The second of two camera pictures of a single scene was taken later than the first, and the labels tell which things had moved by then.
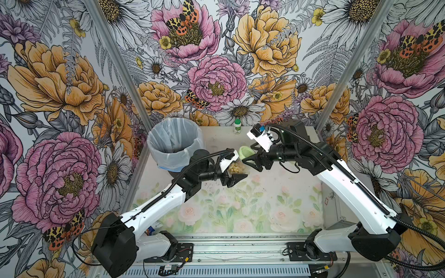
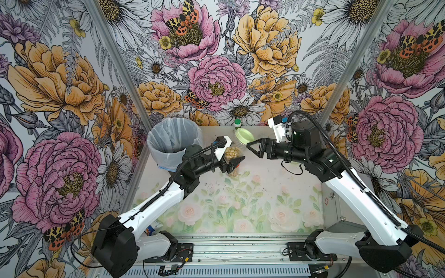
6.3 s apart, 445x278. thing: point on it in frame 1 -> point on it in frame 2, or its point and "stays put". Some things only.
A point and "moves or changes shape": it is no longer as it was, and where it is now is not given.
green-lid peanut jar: x=237 y=167 moves or changes shape
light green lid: x=245 y=152 -> x=244 y=136
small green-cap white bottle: x=237 y=126 stays put
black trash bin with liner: x=172 y=142 stays put
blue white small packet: x=149 y=230 stays put
